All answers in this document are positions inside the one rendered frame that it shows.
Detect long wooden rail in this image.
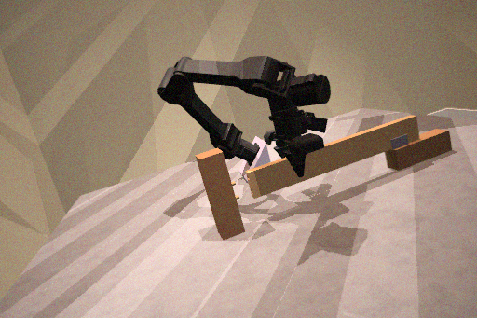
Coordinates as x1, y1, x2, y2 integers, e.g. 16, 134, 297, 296
245, 116, 420, 199

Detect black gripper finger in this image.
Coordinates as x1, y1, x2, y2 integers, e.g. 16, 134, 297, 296
283, 150, 306, 177
273, 146, 289, 159

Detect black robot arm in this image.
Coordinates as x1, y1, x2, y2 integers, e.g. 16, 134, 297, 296
157, 56, 331, 166

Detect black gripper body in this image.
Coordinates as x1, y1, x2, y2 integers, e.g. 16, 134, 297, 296
264, 106, 324, 156

